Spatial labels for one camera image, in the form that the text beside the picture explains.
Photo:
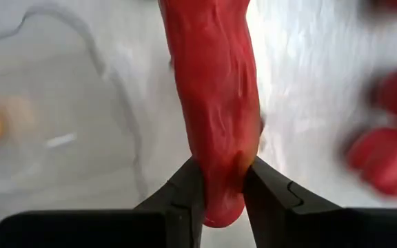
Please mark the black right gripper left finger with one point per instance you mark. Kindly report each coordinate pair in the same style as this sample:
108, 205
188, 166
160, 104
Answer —
171, 220

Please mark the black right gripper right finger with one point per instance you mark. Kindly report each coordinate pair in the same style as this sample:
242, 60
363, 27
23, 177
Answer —
288, 217

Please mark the long red pepper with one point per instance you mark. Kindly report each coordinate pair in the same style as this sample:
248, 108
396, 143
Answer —
215, 103

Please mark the red lobed tomato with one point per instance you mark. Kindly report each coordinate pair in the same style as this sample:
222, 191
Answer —
388, 162

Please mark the clear plastic basket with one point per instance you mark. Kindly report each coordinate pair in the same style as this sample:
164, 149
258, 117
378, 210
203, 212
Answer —
64, 103

